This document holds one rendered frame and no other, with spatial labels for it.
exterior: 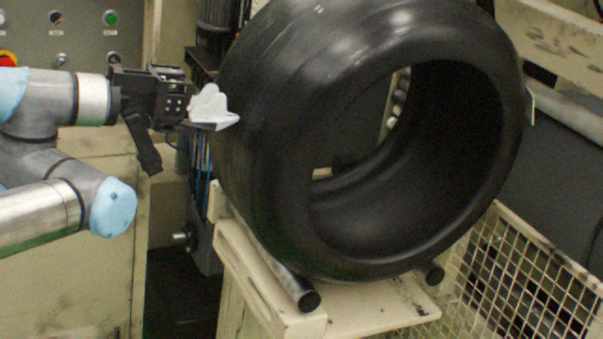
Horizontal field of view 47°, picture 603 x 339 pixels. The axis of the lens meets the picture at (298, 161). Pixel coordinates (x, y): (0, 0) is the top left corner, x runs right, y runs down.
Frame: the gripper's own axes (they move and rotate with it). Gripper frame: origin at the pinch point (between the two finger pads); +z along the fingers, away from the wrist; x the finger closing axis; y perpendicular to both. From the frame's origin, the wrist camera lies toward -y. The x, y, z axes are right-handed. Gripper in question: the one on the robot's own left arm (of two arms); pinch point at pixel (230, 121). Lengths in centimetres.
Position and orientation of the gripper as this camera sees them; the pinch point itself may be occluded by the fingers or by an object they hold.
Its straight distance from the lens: 109.7
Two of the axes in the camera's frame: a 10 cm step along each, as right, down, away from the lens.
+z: 8.6, 0.2, 5.1
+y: 2.6, -8.8, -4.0
